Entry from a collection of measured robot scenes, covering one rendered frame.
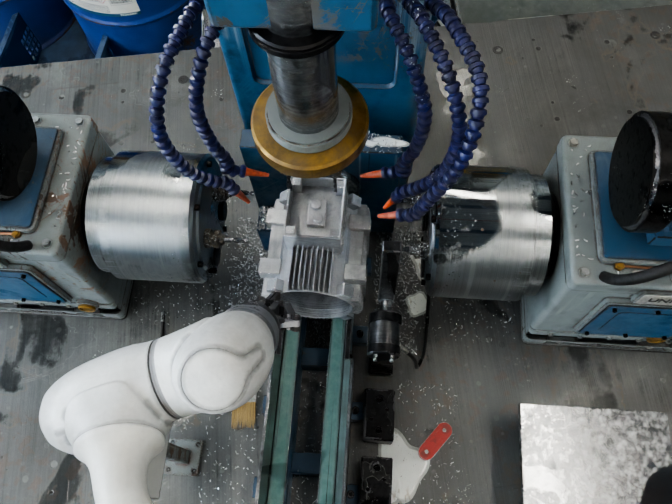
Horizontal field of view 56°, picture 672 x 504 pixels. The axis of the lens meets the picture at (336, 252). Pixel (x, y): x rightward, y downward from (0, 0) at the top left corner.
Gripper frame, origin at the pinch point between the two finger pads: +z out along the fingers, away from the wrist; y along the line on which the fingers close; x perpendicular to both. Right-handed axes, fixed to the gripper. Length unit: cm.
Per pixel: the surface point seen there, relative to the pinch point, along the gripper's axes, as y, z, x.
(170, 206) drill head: 18.9, 2.4, -15.7
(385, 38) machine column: -16.9, 3.7, -45.4
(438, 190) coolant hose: -25.8, -12.3, -20.9
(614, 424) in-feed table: -63, 9, 21
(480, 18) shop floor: -57, 179, -91
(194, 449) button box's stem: 17.4, 14.6, 34.1
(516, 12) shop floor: -72, 181, -94
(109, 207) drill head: 29.7, 2.2, -15.0
